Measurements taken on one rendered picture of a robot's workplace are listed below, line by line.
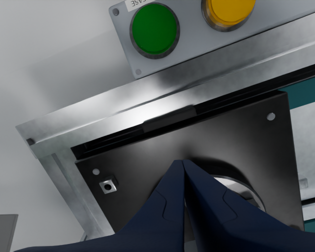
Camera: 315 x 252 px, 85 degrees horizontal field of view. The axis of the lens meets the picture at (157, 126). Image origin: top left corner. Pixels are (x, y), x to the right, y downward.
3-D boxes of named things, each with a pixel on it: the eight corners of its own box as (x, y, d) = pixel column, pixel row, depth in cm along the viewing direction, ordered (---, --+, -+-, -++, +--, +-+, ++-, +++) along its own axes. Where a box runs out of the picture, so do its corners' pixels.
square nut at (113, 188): (101, 178, 20) (98, 183, 19) (113, 174, 20) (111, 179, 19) (107, 188, 21) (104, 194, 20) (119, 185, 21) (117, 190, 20)
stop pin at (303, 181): (275, 163, 24) (297, 181, 20) (284, 161, 24) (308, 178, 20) (277, 171, 25) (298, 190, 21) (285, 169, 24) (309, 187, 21)
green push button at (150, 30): (128, 20, 17) (124, 14, 15) (167, 3, 16) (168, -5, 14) (143, 61, 18) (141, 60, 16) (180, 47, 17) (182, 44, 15)
